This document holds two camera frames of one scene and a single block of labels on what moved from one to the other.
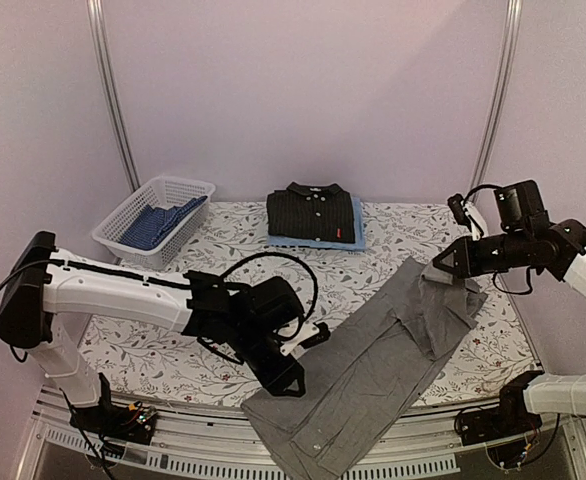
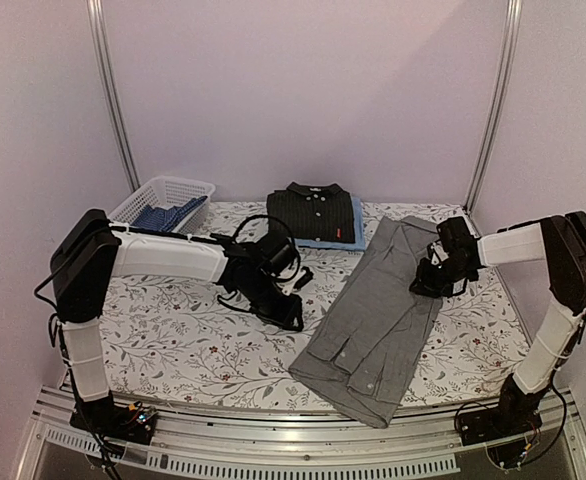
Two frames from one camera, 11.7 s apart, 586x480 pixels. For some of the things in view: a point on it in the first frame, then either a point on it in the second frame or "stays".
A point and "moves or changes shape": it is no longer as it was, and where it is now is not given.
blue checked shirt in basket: [154, 224] stays
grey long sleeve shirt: [364, 388] moves or changes shape
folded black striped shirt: [308, 212] stays
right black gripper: [464, 259] → [425, 286]
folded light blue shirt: [300, 242] stays
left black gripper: [276, 381] → [286, 318]
